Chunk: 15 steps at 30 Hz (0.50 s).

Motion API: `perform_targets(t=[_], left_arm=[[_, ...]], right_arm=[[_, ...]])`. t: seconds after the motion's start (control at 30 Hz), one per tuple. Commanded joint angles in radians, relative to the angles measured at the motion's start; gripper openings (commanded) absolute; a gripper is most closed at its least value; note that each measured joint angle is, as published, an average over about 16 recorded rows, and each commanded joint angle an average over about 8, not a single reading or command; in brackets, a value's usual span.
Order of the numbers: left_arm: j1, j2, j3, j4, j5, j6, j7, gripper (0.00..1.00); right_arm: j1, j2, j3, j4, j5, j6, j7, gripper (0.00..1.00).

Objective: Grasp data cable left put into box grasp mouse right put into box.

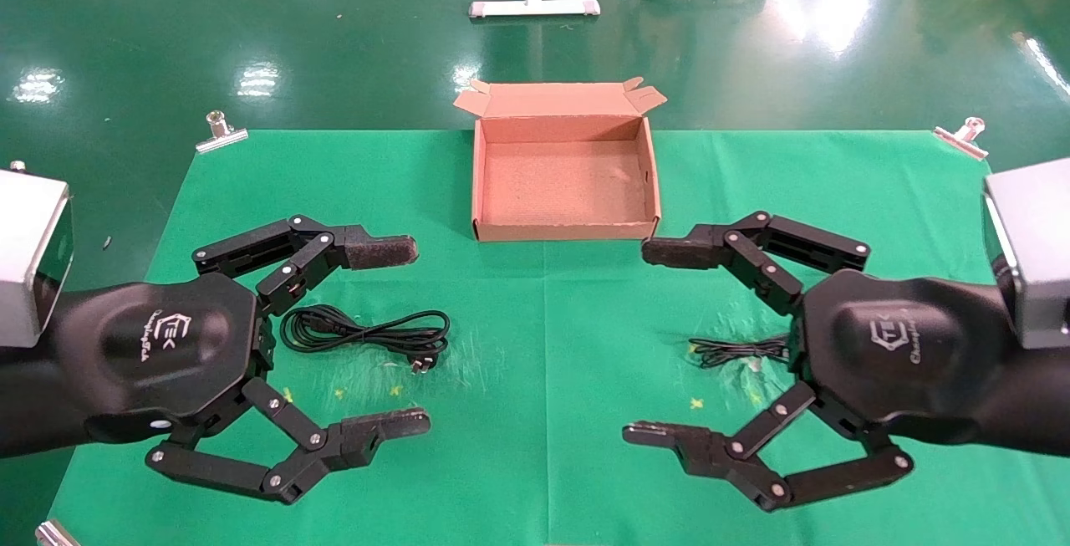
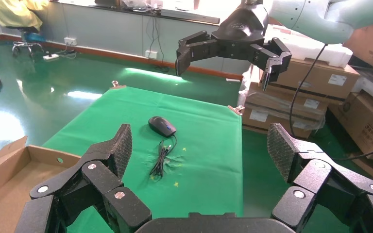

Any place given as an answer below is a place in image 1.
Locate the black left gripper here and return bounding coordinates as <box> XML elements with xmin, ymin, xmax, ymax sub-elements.
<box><xmin>0</xmin><ymin>214</ymin><xmax>432</xmax><ymax>506</ymax></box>

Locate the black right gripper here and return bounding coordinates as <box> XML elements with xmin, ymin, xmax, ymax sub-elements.
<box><xmin>623</xmin><ymin>212</ymin><xmax>1070</xmax><ymax>513</ymax></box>

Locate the black power adapter with cord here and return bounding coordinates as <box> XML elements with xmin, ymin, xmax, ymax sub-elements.
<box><xmin>280</xmin><ymin>305</ymin><xmax>452</xmax><ymax>375</ymax></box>

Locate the thin black data cable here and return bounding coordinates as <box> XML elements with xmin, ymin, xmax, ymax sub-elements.
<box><xmin>690</xmin><ymin>334</ymin><xmax>793</xmax><ymax>370</ymax></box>

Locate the brown open cardboard box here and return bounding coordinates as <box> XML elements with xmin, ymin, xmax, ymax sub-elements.
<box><xmin>453</xmin><ymin>76</ymin><xmax>668</xmax><ymax>242</ymax></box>

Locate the green table cloth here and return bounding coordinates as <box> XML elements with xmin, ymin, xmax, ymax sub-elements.
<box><xmin>46</xmin><ymin>130</ymin><xmax>1070</xmax><ymax>546</ymax></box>

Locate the silver metal binder clip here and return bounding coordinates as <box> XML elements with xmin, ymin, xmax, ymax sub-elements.
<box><xmin>195</xmin><ymin>110</ymin><xmax>249</xmax><ymax>153</ymax></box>
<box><xmin>932</xmin><ymin>117</ymin><xmax>990</xmax><ymax>161</ymax></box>
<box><xmin>35</xmin><ymin>519</ymin><xmax>82</xmax><ymax>546</ymax></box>

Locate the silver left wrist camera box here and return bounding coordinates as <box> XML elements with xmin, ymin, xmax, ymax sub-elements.
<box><xmin>0</xmin><ymin>161</ymin><xmax>74</xmax><ymax>350</ymax></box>

